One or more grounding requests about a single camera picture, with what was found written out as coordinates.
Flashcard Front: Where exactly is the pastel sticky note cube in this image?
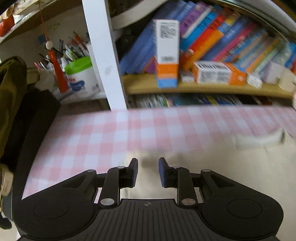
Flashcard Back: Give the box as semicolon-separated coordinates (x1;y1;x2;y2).
262;60;284;85

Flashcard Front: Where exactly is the lying orange white box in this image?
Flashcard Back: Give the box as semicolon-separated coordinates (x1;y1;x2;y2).
191;61;247;86

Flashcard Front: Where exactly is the tall orange white box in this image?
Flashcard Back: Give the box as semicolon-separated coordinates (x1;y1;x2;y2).
154;19;180;89

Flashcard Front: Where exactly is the pink checkered table mat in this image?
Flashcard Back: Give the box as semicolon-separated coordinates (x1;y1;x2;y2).
23;105;295;197

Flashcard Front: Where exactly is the olive green garment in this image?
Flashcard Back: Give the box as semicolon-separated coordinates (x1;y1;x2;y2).
0;56;27;156

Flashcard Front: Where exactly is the white green-lid pen tub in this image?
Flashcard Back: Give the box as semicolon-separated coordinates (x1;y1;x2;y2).
64;57;100;98

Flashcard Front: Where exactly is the row of colourful books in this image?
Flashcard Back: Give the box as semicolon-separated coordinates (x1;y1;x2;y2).
119;0;296;76

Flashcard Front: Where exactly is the white phone charger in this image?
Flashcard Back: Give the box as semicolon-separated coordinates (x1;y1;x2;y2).
246;72;263;88

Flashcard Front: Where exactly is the white wooden bookshelf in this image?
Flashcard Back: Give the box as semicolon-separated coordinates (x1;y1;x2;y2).
1;1;295;110

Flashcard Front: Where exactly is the cream t-shirt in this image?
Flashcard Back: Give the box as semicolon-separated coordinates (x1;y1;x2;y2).
121;128;295;240

